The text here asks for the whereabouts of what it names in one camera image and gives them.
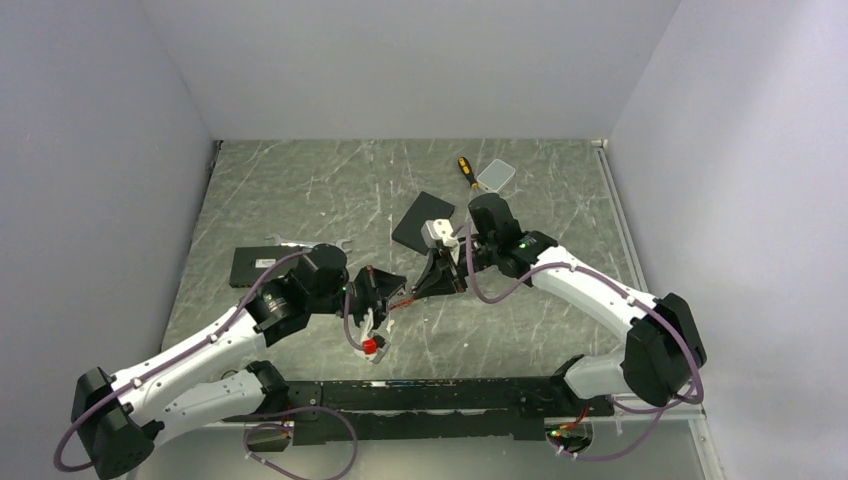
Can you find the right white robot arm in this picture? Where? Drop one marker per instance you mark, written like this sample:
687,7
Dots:
663,352

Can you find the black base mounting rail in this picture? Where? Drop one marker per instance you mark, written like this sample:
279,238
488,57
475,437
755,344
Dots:
521,408

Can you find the red and white keychain tag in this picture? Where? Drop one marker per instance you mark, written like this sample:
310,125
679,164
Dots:
402,304

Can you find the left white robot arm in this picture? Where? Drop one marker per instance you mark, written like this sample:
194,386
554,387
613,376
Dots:
121,417

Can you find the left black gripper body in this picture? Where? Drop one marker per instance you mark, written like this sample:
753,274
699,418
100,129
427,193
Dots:
340,300

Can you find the black rectangular block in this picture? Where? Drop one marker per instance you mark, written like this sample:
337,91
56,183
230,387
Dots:
425,207

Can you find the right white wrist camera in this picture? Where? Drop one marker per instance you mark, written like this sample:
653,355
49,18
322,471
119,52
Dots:
439,233

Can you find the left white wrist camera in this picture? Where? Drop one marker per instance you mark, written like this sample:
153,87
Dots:
374,346

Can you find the silver open-end wrench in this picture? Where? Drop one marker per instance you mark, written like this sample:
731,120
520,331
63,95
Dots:
277,240

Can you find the black network switch box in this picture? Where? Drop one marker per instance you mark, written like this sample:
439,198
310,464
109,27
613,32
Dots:
249,263

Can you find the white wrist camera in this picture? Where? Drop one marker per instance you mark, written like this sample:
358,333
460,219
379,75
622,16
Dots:
439,233
374,346

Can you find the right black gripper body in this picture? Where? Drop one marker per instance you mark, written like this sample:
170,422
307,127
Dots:
483,249

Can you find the yellow black screwdriver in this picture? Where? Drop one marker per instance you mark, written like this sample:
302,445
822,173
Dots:
467,171

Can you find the small white square box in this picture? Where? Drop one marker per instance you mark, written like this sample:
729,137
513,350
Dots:
494,177

